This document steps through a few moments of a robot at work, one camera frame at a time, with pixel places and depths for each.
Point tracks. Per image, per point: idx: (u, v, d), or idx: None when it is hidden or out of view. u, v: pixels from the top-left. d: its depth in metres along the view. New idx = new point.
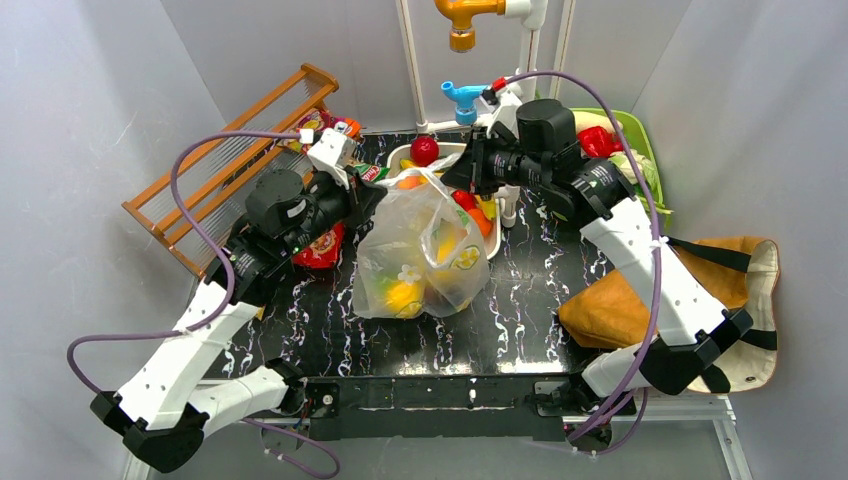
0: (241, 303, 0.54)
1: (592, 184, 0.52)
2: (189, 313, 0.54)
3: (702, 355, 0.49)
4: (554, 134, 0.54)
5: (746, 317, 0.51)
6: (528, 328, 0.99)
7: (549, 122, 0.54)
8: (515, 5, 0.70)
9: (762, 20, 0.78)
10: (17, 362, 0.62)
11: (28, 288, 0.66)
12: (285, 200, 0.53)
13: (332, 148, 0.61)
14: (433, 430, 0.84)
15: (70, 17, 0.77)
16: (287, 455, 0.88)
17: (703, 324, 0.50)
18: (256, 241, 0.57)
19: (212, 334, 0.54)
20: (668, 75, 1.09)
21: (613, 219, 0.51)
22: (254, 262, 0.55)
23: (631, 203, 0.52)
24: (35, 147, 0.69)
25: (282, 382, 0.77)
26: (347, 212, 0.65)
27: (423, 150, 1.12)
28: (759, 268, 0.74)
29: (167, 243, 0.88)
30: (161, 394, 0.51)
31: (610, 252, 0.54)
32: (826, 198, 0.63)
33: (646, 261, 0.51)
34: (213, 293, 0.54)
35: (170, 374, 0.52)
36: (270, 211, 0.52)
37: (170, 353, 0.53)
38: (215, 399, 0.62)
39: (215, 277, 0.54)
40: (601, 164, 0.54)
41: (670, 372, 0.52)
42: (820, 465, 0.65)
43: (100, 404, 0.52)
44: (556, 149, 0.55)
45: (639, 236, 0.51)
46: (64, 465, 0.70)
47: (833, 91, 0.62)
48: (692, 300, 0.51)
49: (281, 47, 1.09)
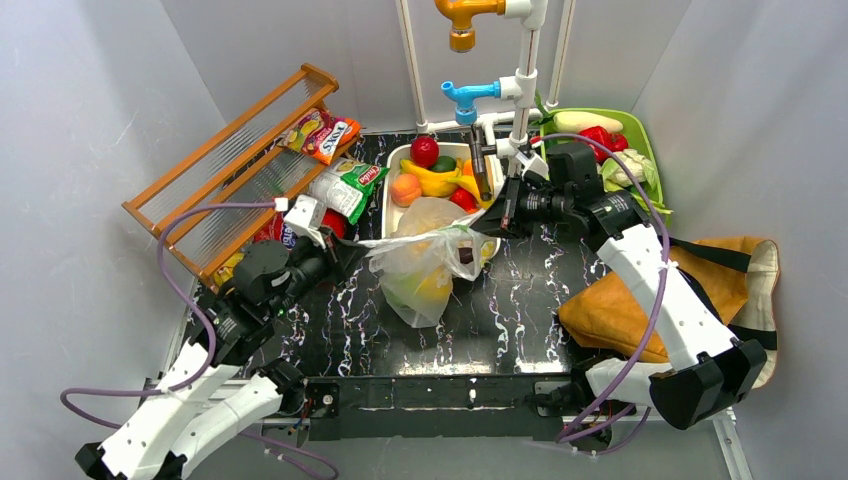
0: (221, 365, 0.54)
1: (608, 209, 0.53)
2: (172, 373, 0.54)
3: (700, 372, 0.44)
4: (573, 166, 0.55)
5: (760, 352, 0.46)
6: (528, 329, 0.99)
7: (570, 154, 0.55)
8: (515, 5, 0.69)
9: (761, 20, 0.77)
10: (18, 362, 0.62)
11: (28, 289, 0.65)
12: (270, 270, 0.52)
13: (305, 212, 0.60)
14: (433, 429, 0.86)
15: (70, 18, 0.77)
16: (287, 455, 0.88)
17: (705, 348, 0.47)
18: (240, 302, 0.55)
19: (193, 393, 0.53)
20: (668, 75, 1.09)
21: (623, 240, 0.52)
22: (238, 326, 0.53)
23: (643, 228, 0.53)
24: (35, 147, 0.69)
25: (276, 393, 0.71)
26: (327, 270, 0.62)
27: (422, 149, 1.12)
28: (759, 268, 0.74)
29: (167, 244, 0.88)
30: (141, 450, 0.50)
31: (622, 272, 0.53)
32: (827, 198, 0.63)
33: (652, 281, 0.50)
34: (197, 355, 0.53)
35: (150, 430, 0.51)
36: (255, 281, 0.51)
37: (152, 409, 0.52)
38: (195, 436, 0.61)
39: (199, 340, 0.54)
40: (620, 195, 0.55)
41: (675, 400, 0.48)
42: (821, 466, 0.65)
43: (84, 456, 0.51)
44: (578, 180, 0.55)
45: (647, 258, 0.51)
46: (65, 466, 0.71)
47: (833, 91, 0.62)
48: (698, 325, 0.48)
49: (281, 47, 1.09)
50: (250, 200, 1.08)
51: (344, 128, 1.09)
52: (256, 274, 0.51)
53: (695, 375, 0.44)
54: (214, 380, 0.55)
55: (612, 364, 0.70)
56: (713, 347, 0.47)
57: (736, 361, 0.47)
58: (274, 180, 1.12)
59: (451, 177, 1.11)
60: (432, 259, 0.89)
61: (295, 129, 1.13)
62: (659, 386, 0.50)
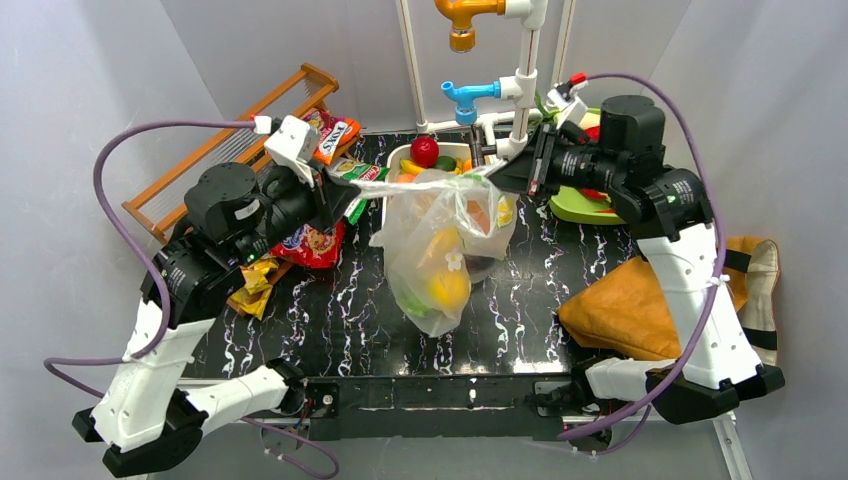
0: (181, 326, 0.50)
1: (670, 198, 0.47)
2: (134, 338, 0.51)
3: (719, 400, 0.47)
4: (638, 134, 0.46)
5: (781, 382, 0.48)
6: (528, 328, 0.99)
7: (636, 118, 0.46)
8: (515, 4, 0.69)
9: (761, 20, 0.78)
10: (17, 361, 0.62)
11: (28, 288, 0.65)
12: (231, 197, 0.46)
13: (293, 138, 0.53)
14: (433, 430, 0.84)
15: (70, 18, 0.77)
16: (287, 455, 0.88)
17: (731, 373, 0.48)
18: (200, 245, 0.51)
19: (158, 358, 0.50)
20: (668, 76, 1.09)
21: (679, 243, 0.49)
22: (189, 275, 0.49)
23: (703, 230, 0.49)
24: (36, 147, 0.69)
25: (282, 382, 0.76)
26: (311, 212, 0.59)
27: (422, 150, 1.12)
28: (759, 268, 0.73)
29: (167, 243, 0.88)
30: (126, 418, 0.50)
31: (664, 274, 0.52)
32: (827, 198, 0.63)
33: (697, 294, 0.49)
34: (153, 313, 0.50)
35: (129, 397, 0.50)
36: (213, 210, 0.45)
37: (126, 377, 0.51)
38: (215, 399, 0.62)
39: (152, 296, 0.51)
40: (683, 178, 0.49)
41: (681, 406, 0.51)
42: (821, 466, 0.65)
43: (79, 426, 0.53)
44: (636, 151, 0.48)
45: (698, 267, 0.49)
46: (65, 465, 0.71)
47: (832, 91, 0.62)
48: (730, 348, 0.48)
49: (281, 47, 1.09)
50: None
51: (344, 128, 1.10)
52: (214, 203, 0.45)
53: (713, 401, 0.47)
54: (183, 336, 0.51)
55: (612, 364, 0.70)
56: (739, 372, 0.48)
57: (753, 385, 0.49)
58: None
59: None
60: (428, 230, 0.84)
61: None
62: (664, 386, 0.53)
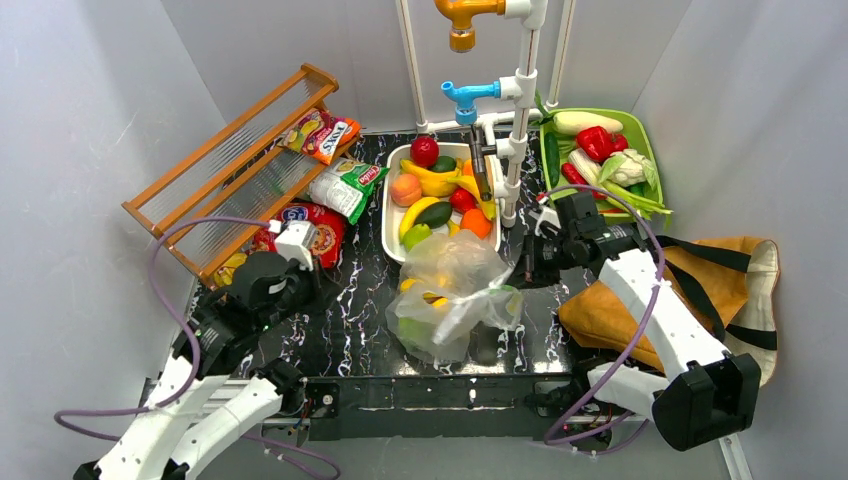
0: (207, 378, 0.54)
1: (606, 235, 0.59)
2: (157, 388, 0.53)
3: (693, 382, 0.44)
4: (576, 205, 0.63)
5: (751, 363, 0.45)
6: (528, 328, 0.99)
7: (569, 196, 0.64)
8: (515, 5, 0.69)
9: (761, 20, 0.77)
10: (16, 361, 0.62)
11: (28, 288, 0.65)
12: (269, 276, 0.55)
13: (298, 231, 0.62)
14: (433, 430, 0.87)
15: (70, 18, 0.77)
16: (287, 455, 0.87)
17: (696, 357, 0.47)
18: (227, 313, 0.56)
19: (181, 408, 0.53)
20: (667, 75, 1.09)
21: (619, 262, 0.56)
22: (221, 334, 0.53)
23: (639, 253, 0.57)
24: (35, 147, 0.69)
25: (275, 392, 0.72)
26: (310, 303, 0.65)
27: (423, 150, 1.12)
28: (759, 267, 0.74)
29: (167, 243, 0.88)
30: (136, 467, 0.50)
31: (621, 295, 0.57)
32: (827, 198, 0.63)
33: (645, 298, 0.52)
34: (181, 368, 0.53)
35: (144, 446, 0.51)
36: (254, 283, 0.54)
37: (141, 426, 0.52)
38: (196, 444, 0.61)
39: (182, 353, 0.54)
40: (619, 226, 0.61)
41: (681, 424, 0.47)
42: (821, 466, 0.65)
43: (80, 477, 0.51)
44: (579, 218, 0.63)
45: (641, 277, 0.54)
46: (65, 466, 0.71)
47: (832, 91, 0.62)
48: (690, 337, 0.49)
49: (281, 47, 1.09)
50: (249, 199, 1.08)
51: (344, 128, 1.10)
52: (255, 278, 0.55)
53: (687, 384, 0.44)
54: (202, 390, 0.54)
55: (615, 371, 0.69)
56: (704, 357, 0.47)
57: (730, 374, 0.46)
58: (273, 180, 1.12)
59: (451, 177, 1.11)
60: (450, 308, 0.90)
61: (295, 129, 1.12)
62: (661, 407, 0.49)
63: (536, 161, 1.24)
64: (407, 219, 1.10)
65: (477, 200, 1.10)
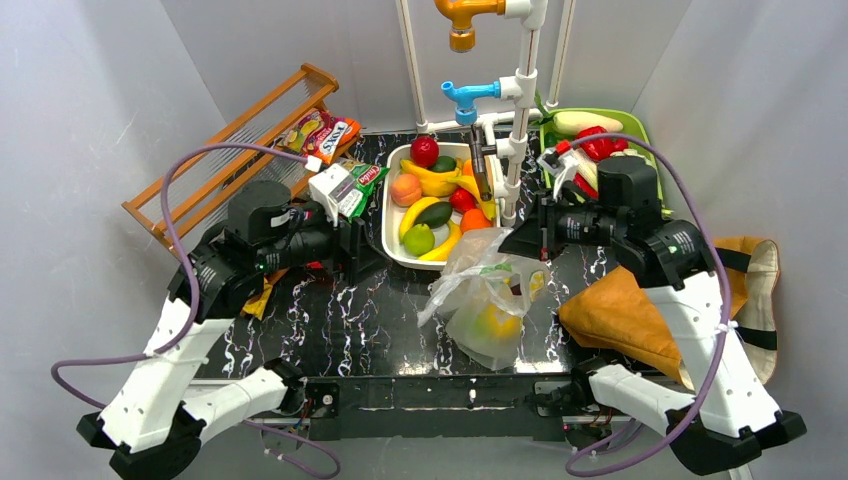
0: (208, 321, 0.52)
1: (672, 249, 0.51)
2: (158, 334, 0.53)
3: (740, 450, 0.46)
4: (633, 191, 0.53)
5: (802, 427, 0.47)
6: (528, 329, 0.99)
7: (629, 177, 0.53)
8: (515, 4, 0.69)
9: (761, 20, 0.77)
10: (16, 361, 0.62)
11: (28, 289, 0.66)
12: (270, 206, 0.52)
13: (332, 179, 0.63)
14: (433, 430, 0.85)
15: (70, 18, 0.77)
16: (287, 455, 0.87)
17: (750, 421, 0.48)
18: (228, 252, 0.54)
19: (181, 354, 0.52)
20: (668, 75, 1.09)
21: (684, 290, 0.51)
22: (221, 272, 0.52)
23: (706, 277, 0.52)
24: (36, 147, 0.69)
25: (281, 383, 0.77)
26: (330, 251, 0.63)
27: (422, 150, 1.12)
28: (759, 268, 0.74)
29: (168, 243, 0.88)
30: (140, 417, 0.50)
31: (672, 320, 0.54)
32: (828, 197, 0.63)
33: (707, 344, 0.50)
34: (178, 311, 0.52)
35: (147, 395, 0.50)
36: (253, 215, 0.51)
37: (144, 373, 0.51)
38: (211, 405, 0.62)
39: (180, 294, 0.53)
40: (683, 229, 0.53)
41: (699, 456, 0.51)
42: (820, 466, 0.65)
43: (84, 428, 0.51)
44: (634, 205, 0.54)
45: (706, 314, 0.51)
46: (63, 466, 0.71)
47: (832, 90, 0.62)
48: (746, 395, 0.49)
49: (281, 47, 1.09)
50: None
51: (344, 128, 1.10)
52: (253, 211, 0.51)
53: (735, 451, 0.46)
54: (205, 333, 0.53)
55: (620, 377, 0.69)
56: (757, 420, 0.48)
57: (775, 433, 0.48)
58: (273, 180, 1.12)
59: (451, 178, 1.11)
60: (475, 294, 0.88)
61: (295, 129, 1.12)
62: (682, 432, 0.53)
63: (536, 161, 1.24)
64: (407, 219, 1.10)
65: (477, 200, 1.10)
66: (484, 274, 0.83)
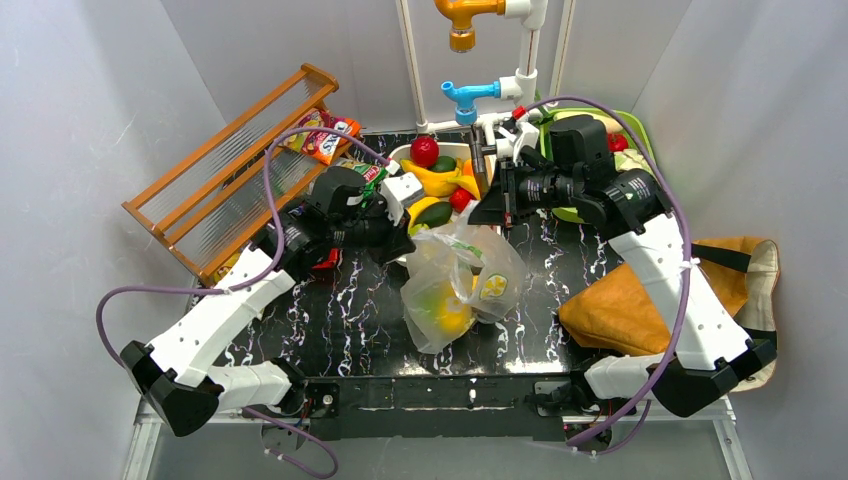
0: (282, 272, 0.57)
1: (628, 195, 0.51)
2: (230, 276, 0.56)
3: (719, 382, 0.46)
4: (584, 144, 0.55)
5: (774, 353, 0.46)
6: (528, 328, 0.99)
7: (579, 131, 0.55)
8: (516, 5, 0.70)
9: (761, 20, 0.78)
10: (14, 361, 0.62)
11: (28, 291, 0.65)
12: (350, 186, 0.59)
13: (407, 188, 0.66)
14: (433, 430, 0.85)
15: (70, 17, 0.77)
16: (287, 455, 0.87)
17: (724, 352, 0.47)
18: (305, 221, 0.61)
19: (250, 296, 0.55)
20: (668, 76, 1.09)
21: (645, 234, 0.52)
22: (300, 236, 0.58)
23: (664, 220, 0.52)
24: (35, 147, 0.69)
25: (286, 378, 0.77)
26: (381, 239, 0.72)
27: (423, 149, 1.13)
28: (759, 268, 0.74)
29: (167, 243, 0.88)
30: (194, 348, 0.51)
31: (639, 268, 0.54)
32: (827, 198, 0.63)
33: (672, 281, 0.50)
34: (258, 259, 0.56)
35: (207, 329, 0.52)
36: (336, 192, 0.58)
37: (207, 308, 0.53)
38: (227, 376, 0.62)
39: (260, 245, 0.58)
40: (638, 176, 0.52)
41: (681, 398, 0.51)
42: (822, 466, 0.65)
43: (131, 353, 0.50)
44: (588, 159, 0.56)
45: (669, 255, 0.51)
46: (62, 467, 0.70)
47: (832, 91, 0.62)
48: (716, 328, 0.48)
49: (281, 47, 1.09)
50: (250, 199, 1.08)
51: (344, 128, 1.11)
52: (336, 188, 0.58)
53: (714, 384, 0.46)
54: (272, 286, 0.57)
55: (613, 362, 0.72)
56: (730, 351, 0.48)
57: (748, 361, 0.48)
58: (274, 180, 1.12)
59: (451, 177, 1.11)
60: (435, 268, 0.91)
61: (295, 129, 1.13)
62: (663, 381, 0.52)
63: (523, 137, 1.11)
64: None
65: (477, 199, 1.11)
66: (454, 247, 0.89)
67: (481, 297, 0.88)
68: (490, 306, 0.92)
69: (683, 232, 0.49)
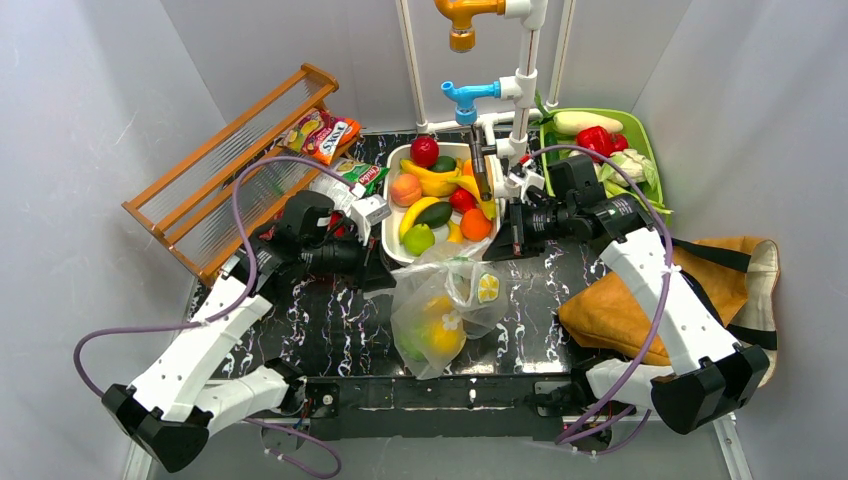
0: (258, 297, 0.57)
1: (612, 212, 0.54)
2: (206, 307, 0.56)
3: (703, 378, 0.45)
4: (574, 174, 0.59)
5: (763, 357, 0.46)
6: (528, 328, 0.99)
7: (570, 164, 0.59)
8: (515, 5, 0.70)
9: (762, 18, 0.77)
10: (14, 360, 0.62)
11: (28, 290, 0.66)
12: (320, 207, 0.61)
13: (372, 204, 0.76)
14: (433, 429, 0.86)
15: (70, 18, 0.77)
16: (287, 455, 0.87)
17: (708, 353, 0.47)
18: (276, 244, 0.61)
19: (229, 325, 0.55)
20: (668, 75, 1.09)
21: (627, 244, 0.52)
22: (272, 259, 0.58)
23: (645, 233, 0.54)
24: (35, 146, 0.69)
25: (283, 381, 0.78)
26: (352, 264, 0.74)
27: (423, 149, 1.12)
28: (759, 268, 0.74)
29: (167, 243, 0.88)
30: (178, 383, 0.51)
31: (625, 277, 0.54)
32: (827, 198, 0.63)
33: (654, 284, 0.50)
34: (232, 286, 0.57)
35: (189, 364, 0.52)
36: (307, 211, 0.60)
37: (186, 343, 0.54)
38: (217, 399, 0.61)
39: (233, 273, 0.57)
40: (624, 197, 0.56)
41: (678, 410, 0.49)
42: (822, 467, 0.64)
43: (112, 395, 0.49)
44: (578, 186, 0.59)
45: (650, 262, 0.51)
46: (63, 466, 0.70)
47: (832, 90, 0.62)
48: (701, 330, 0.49)
49: (281, 46, 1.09)
50: (250, 199, 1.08)
51: (344, 128, 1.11)
52: (307, 208, 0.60)
53: (696, 379, 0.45)
54: (250, 311, 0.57)
55: (614, 365, 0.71)
56: (716, 352, 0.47)
57: (739, 367, 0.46)
58: (273, 180, 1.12)
59: (451, 177, 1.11)
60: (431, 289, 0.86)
61: (295, 129, 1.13)
62: (660, 390, 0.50)
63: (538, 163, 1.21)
64: (407, 217, 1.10)
65: (477, 199, 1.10)
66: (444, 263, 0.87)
67: (479, 300, 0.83)
68: (483, 316, 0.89)
69: (662, 237, 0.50)
